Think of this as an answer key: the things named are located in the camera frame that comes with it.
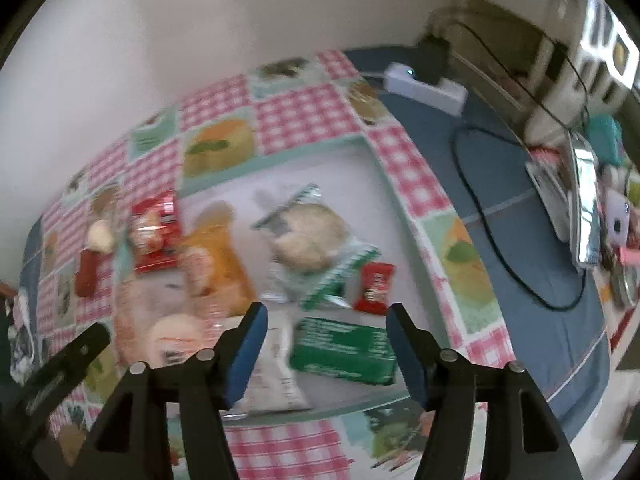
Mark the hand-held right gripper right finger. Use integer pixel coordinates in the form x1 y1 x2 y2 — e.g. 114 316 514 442
386 302 583 480

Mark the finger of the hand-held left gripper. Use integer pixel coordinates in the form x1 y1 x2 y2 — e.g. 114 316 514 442
0 322 112 466

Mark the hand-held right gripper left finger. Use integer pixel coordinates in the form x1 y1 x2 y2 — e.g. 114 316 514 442
75 301 269 480

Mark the white tray with teal rim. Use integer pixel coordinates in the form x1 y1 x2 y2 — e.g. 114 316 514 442
112 132 451 428

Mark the white snack packet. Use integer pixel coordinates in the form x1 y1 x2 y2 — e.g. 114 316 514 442
235 327 311 416

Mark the blue white crumpled packet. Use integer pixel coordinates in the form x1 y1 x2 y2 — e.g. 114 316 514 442
10 290 41 386

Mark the green box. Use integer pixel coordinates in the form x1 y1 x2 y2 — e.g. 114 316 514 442
290 316 401 387

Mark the small red packet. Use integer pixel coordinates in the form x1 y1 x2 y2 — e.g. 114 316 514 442
352 262 396 315

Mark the yellow orange snack packet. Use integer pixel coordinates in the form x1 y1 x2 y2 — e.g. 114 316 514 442
182 202 256 316

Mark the peach snack packet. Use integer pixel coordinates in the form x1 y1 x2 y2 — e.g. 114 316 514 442
115 280 226 366

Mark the red brown snack packet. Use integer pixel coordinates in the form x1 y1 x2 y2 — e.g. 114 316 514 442
75 250 101 297

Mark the clear bag with round bun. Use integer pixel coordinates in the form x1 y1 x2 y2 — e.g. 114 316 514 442
250 185 381 311

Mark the blue table cover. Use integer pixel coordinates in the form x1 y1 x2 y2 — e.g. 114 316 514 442
22 47 613 421

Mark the white round bun packet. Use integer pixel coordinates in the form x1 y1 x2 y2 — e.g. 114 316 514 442
87 220 116 253

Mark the shiny red snack packet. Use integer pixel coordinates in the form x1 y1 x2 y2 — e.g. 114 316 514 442
127 192 178 273

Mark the white flat device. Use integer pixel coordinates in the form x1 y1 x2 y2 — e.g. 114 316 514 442
525 160 576 241

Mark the silver foil packet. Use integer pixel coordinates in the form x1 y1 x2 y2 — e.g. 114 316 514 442
567 132 601 268

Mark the pink checkered printed tablecloth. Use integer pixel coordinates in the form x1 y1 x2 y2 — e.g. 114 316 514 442
22 50 516 480

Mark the white power strip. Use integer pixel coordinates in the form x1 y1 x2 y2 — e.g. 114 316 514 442
384 62 468 116

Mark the white appliance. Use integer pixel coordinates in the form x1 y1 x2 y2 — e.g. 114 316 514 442
525 0 640 141

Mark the black power adapter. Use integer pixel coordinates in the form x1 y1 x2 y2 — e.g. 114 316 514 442
417 35 451 83

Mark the teal container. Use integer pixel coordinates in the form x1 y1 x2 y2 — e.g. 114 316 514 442
587 115 623 166

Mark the black cable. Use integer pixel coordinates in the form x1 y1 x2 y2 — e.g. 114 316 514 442
450 22 601 311

